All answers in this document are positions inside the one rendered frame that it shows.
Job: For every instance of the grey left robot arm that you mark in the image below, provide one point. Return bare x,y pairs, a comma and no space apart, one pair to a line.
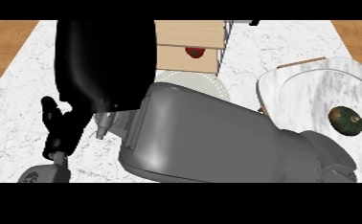
43,174

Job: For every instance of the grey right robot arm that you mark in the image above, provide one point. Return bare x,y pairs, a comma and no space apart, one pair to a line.
212,138

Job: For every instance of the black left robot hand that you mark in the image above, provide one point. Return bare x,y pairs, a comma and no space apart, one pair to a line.
60,135

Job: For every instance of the dark green avocado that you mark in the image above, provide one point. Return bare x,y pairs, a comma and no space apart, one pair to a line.
345,121

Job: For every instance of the red strawberry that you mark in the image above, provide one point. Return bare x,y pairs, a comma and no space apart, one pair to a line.
194,52

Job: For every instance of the small black object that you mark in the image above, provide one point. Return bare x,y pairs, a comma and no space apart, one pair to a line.
255,22

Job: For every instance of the wooden tiered shelf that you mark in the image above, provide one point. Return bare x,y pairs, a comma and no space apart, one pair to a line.
191,36

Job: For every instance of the white marble cutting board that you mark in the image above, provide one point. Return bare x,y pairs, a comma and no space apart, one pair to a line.
269,87

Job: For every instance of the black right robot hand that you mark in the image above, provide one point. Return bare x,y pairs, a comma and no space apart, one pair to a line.
105,62

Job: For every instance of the pale grey round placemat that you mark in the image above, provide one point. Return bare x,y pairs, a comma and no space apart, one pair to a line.
198,80

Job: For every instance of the white marble plate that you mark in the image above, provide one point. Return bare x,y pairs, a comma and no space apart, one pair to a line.
314,90

